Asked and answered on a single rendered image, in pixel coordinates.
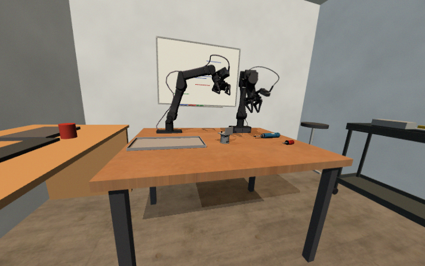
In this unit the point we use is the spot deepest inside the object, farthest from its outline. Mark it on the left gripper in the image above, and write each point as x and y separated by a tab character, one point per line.
254	96

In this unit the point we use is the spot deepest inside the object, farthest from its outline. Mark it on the blue electric screwdriver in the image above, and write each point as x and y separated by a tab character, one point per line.
269	135

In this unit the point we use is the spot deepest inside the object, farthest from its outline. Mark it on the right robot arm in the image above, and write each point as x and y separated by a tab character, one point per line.
180	85

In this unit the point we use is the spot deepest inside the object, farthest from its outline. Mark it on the beige l-shaped bracket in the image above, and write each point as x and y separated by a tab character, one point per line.
228	131

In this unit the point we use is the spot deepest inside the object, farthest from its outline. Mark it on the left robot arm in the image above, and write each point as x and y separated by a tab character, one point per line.
248	82

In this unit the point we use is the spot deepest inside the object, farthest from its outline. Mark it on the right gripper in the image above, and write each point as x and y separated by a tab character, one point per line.
220	84

